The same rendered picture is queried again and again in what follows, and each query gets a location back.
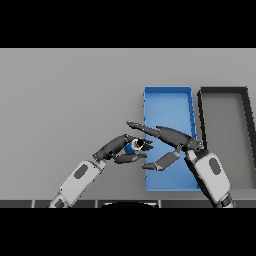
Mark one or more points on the blue bin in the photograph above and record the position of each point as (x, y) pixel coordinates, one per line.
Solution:
(168, 110)

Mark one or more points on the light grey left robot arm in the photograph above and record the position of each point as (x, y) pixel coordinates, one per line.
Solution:
(78, 181)

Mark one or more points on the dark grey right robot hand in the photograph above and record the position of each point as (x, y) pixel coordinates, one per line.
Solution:
(173, 137)

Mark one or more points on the dark grey bin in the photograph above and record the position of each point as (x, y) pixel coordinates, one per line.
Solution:
(230, 133)

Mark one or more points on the blue pipe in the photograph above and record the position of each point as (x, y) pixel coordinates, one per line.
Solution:
(134, 146)

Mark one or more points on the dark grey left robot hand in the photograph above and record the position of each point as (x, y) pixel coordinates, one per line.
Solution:
(115, 148)

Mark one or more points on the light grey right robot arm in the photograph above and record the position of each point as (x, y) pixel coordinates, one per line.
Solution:
(210, 178)

